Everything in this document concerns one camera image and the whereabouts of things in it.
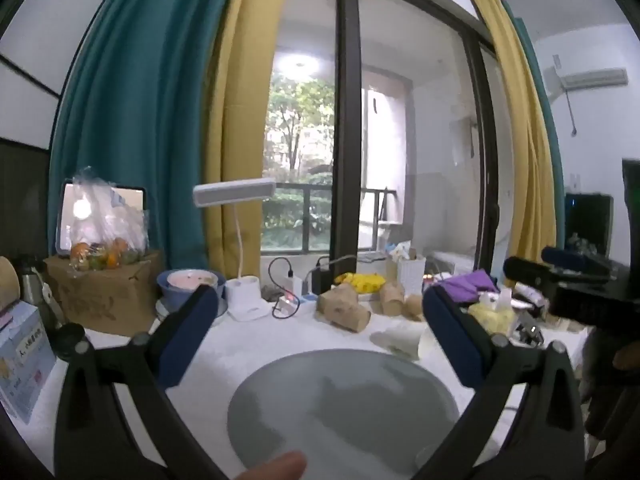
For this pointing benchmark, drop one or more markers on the white air conditioner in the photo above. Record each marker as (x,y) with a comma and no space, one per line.
(592,79)

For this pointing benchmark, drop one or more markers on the white charger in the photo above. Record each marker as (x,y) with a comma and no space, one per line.
(292,285)

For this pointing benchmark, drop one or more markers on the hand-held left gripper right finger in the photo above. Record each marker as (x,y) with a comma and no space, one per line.
(452,342)

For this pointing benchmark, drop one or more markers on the blue bowl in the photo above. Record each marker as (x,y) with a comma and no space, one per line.
(169,292)

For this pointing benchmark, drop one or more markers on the blue printed box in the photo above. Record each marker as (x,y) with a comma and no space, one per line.
(22,360)

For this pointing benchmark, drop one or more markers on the clear bag of fruit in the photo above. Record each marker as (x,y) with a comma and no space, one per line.
(107,252)

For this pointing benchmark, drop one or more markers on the narrow teal curtain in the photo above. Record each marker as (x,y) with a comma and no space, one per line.
(542,100)

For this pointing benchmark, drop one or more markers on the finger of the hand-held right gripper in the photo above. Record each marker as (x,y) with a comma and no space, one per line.
(572,259)
(525,269)

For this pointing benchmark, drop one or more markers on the dark balcony railing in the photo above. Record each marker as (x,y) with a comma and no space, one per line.
(300,200)

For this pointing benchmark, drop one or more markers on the black appliance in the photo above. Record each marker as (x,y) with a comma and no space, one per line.
(590,225)

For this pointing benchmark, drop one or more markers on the brown cardboard box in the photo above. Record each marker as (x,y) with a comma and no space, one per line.
(100,300)

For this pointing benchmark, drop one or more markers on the narrow yellow curtain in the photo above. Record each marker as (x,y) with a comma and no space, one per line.
(525,135)

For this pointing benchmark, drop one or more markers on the purple cloth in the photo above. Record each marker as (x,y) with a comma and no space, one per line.
(470,284)

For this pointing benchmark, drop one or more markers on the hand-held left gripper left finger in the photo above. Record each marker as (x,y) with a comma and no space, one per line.
(184,342)

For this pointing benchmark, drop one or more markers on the white ribbed holder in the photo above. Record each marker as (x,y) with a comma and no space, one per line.
(412,275)

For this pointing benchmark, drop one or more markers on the pink bowl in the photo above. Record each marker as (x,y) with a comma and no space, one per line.
(190,280)

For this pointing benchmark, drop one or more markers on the wide yellow curtain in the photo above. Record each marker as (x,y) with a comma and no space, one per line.
(240,110)

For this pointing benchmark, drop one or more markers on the yellow bananas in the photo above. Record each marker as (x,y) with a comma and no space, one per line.
(361,282)

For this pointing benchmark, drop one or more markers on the white tissue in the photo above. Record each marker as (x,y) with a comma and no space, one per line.
(400,341)

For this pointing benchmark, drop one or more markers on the yellow cloth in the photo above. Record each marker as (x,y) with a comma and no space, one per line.
(492,320)

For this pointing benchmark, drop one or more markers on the dark window frame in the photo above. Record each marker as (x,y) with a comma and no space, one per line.
(347,110)

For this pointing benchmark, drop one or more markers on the person's left hand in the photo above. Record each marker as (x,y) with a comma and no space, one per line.
(272,467)

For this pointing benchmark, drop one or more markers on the grey round plate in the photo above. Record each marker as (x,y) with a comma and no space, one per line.
(342,410)

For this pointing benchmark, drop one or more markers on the metal thermos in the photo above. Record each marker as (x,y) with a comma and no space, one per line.
(31,285)

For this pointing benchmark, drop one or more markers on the white desk lamp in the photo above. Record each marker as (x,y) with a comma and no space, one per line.
(235,193)

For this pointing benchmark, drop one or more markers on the wide teal curtain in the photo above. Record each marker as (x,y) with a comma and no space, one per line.
(145,110)

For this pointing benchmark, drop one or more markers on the round wooden board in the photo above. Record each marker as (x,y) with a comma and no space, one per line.
(7,280)

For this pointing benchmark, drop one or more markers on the black power adapter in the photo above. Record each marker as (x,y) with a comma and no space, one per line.
(321,282)

